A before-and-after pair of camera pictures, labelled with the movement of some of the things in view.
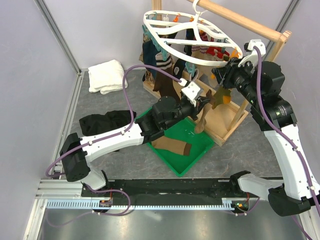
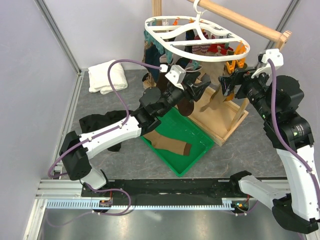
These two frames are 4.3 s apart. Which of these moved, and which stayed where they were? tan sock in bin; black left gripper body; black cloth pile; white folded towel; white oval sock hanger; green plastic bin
Moved: white oval sock hanger; black left gripper body
Stayed: tan sock in bin; green plastic bin; white folded towel; black cloth pile
